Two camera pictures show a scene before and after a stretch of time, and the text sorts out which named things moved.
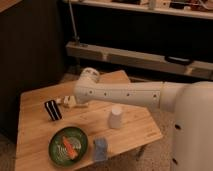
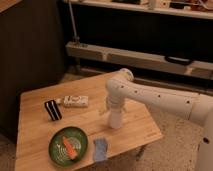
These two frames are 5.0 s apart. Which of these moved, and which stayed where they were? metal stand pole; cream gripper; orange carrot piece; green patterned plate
Moved: cream gripper
Stayed: orange carrot piece; metal stand pole; green patterned plate
